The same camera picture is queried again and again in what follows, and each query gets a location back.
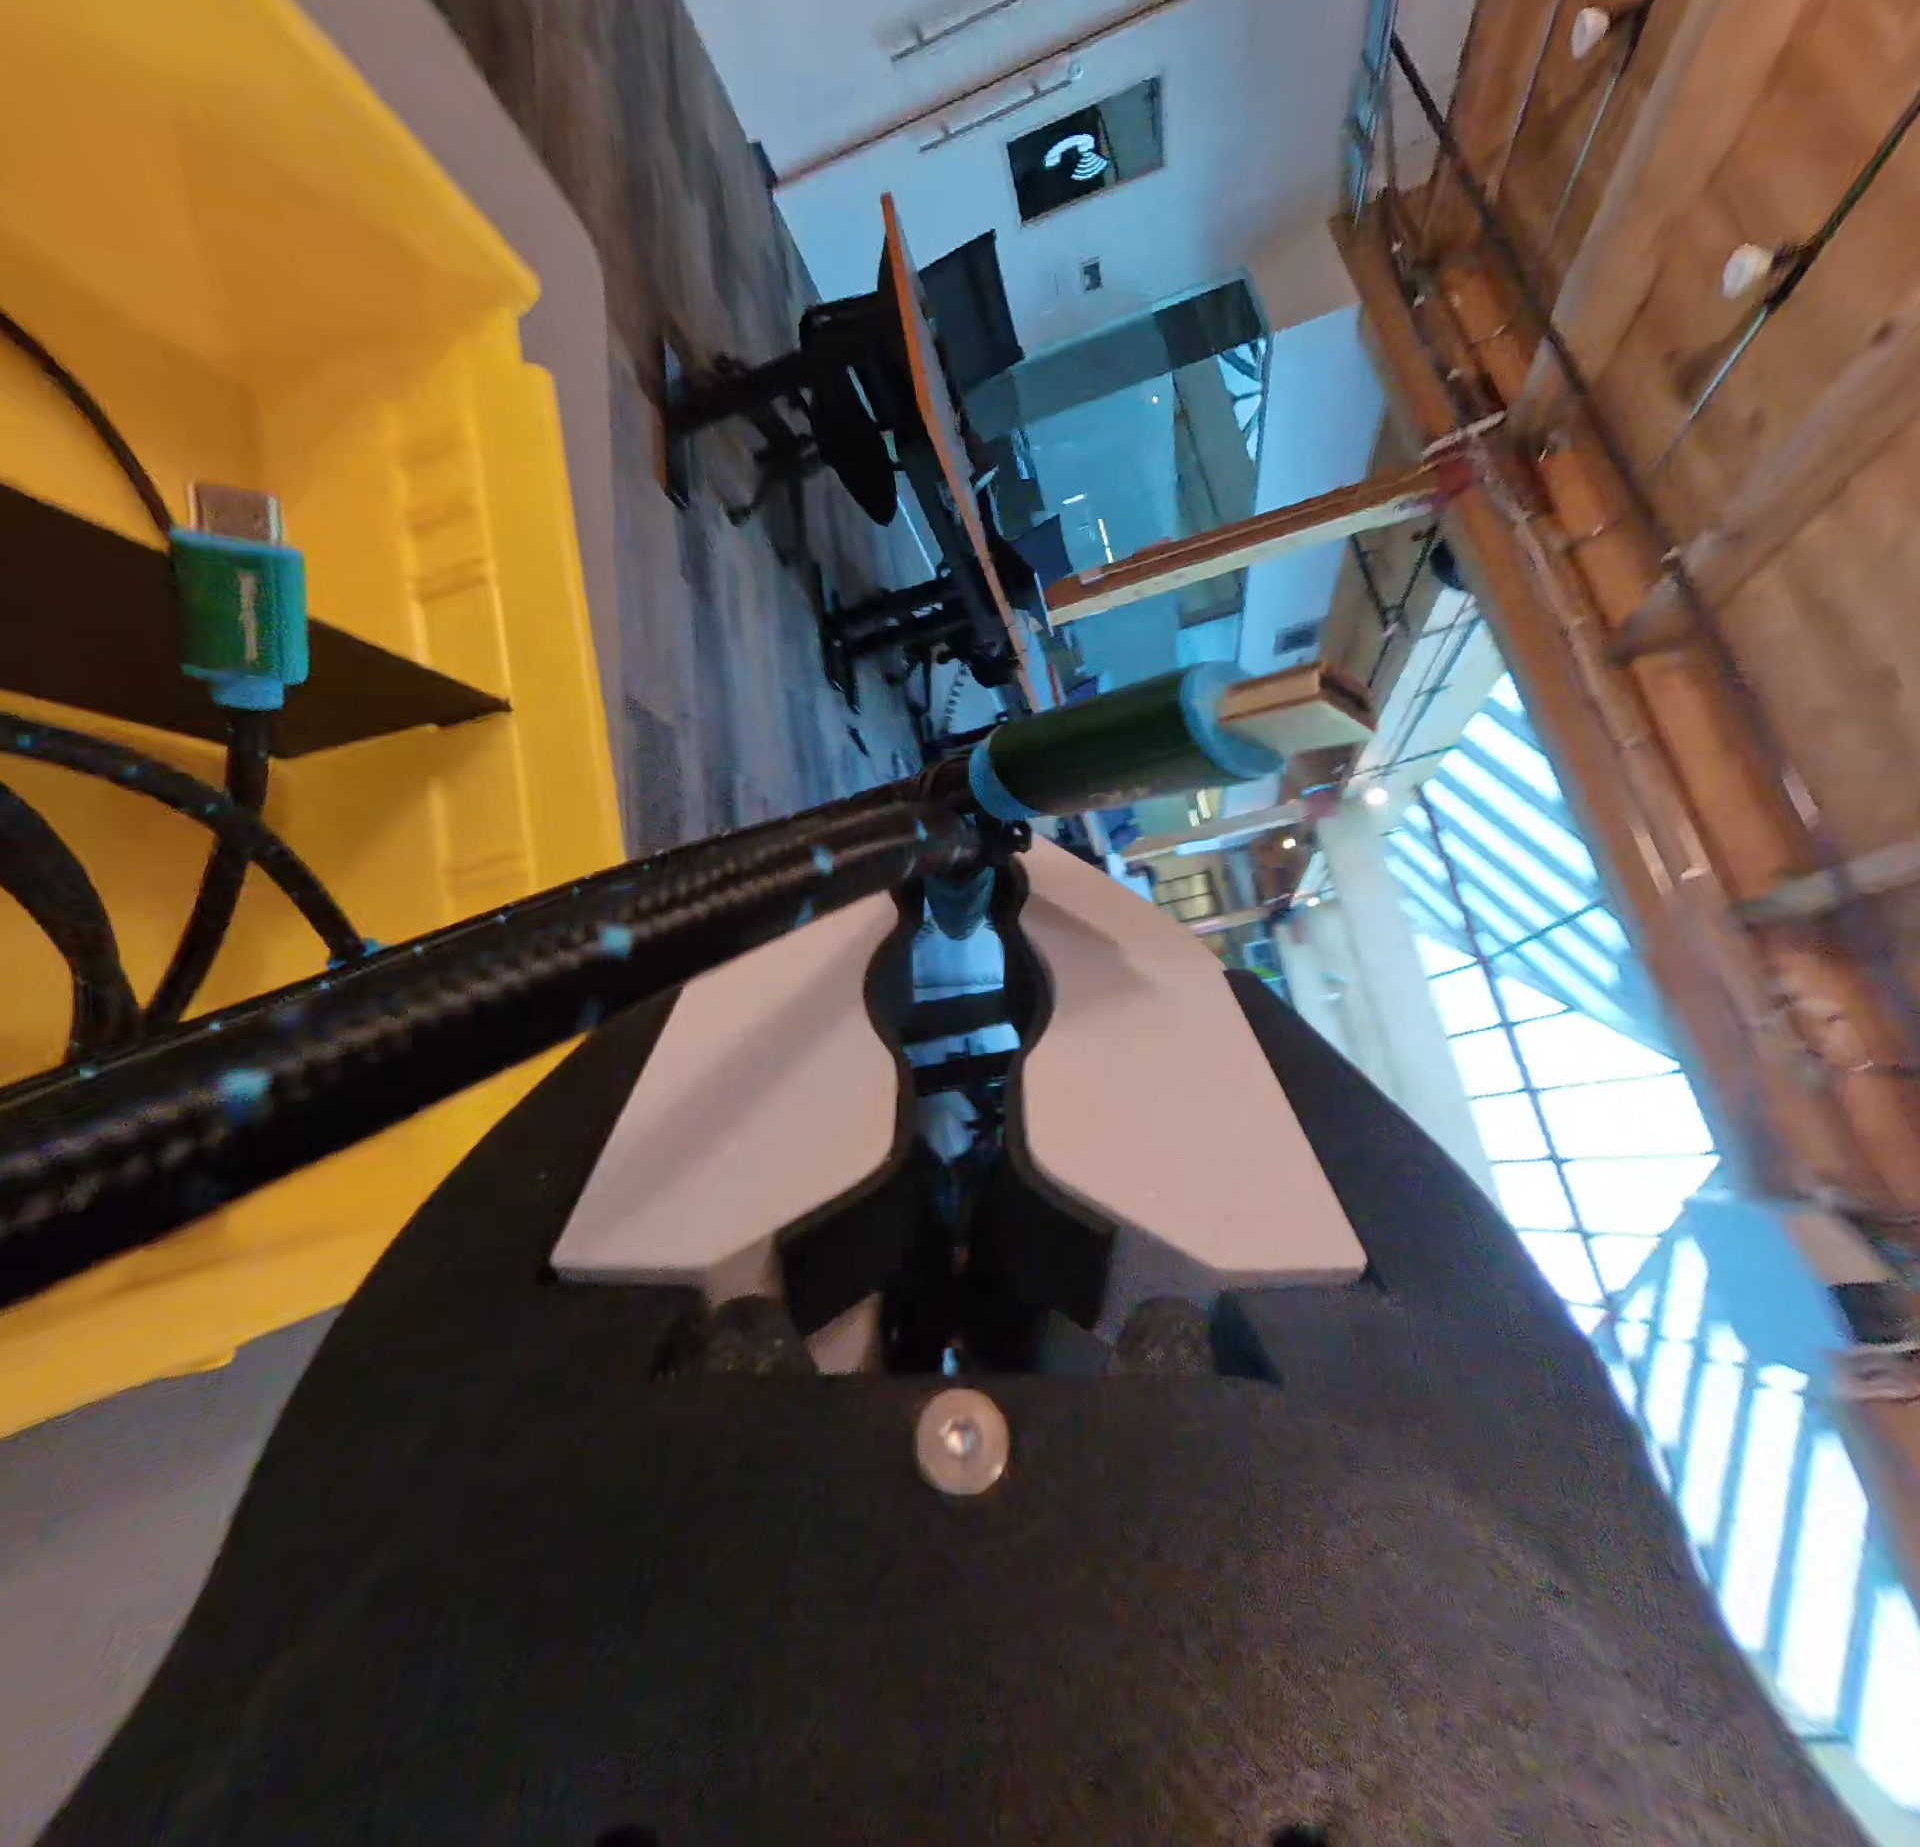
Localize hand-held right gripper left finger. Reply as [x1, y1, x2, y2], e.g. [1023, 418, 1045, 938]
[555, 887, 919, 1308]

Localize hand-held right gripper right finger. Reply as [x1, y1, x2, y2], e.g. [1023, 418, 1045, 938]
[999, 832, 1370, 1308]

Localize braided hdmi cable green plugs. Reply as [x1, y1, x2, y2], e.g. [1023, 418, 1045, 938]
[0, 306, 1296, 1316]

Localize yellow plastic bin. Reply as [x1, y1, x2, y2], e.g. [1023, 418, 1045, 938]
[0, 0, 629, 1441]

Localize black office chair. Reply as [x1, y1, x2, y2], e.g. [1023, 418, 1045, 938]
[796, 295, 906, 527]

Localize black bin divider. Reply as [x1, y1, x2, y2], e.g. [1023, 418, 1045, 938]
[0, 482, 508, 764]

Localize black phone sign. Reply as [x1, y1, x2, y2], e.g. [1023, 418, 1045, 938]
[1004, 80, 1167, 222]

